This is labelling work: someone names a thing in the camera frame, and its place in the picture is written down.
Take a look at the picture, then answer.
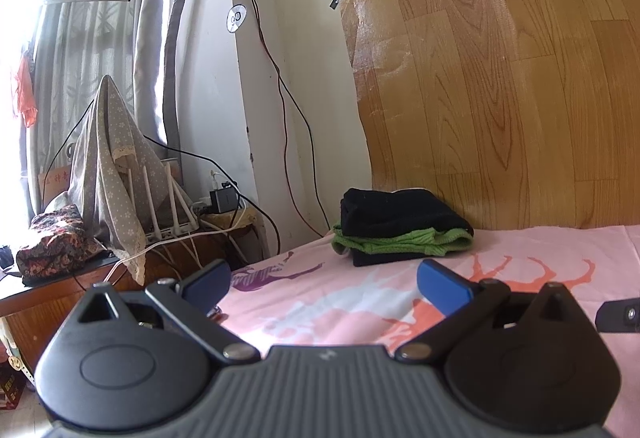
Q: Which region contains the wood pattern vinyl sheet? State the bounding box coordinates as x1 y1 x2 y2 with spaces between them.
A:
340 0 640 231

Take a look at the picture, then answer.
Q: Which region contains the white router with antennas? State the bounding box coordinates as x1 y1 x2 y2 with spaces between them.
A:
122 158 202 243

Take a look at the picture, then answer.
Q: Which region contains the brown wooden cabinet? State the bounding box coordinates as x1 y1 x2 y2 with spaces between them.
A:
0 210 262 371

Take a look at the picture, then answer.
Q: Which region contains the dark floral bag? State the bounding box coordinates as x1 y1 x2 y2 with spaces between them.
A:
15 204 109 287

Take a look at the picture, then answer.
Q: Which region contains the orange hanging garment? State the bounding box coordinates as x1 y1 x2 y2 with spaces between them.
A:
12 53 39 127

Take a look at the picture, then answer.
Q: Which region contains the white cable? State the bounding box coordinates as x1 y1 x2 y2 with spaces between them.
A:
107 213 256 280

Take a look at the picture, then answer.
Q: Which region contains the red wall cable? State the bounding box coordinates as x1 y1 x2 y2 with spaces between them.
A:
231 0 326 239

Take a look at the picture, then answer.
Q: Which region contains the black power adapter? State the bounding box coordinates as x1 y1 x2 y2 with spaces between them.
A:
209 188 237 215

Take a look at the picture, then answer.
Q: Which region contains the cardboard piece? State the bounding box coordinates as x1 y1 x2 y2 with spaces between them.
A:
39 163 74 210

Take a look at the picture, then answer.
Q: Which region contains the shiny round wall disc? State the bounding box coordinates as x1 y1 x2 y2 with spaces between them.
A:
225 4 248 35

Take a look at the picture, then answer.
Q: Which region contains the red box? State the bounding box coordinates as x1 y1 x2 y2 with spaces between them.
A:
0 348 29 412

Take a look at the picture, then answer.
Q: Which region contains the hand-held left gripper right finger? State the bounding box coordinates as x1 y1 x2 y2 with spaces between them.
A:
395 259 581 364

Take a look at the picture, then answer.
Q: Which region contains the grey curtain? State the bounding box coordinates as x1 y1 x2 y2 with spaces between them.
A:
131 0 215 169

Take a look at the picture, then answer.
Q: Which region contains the pink printed bed sheet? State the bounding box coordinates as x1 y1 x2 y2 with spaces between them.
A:
216 223 640 438

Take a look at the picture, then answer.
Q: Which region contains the green black white knit sweater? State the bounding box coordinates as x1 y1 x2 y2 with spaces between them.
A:
332 187 475 268

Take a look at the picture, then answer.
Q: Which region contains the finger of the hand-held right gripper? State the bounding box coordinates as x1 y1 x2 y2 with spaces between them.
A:
595 298 640 334

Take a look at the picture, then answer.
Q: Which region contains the grey floral cloth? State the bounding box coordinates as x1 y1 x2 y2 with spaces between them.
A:
67 74 176 286

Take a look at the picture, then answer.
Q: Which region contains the thin black cable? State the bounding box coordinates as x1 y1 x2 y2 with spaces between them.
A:
144 134 280 260

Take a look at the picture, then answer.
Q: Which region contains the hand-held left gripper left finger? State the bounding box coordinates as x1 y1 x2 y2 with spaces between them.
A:
70 259 262 363

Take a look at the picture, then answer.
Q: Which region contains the sheer patterned curtain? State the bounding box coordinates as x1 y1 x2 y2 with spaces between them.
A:
25 0 146 199

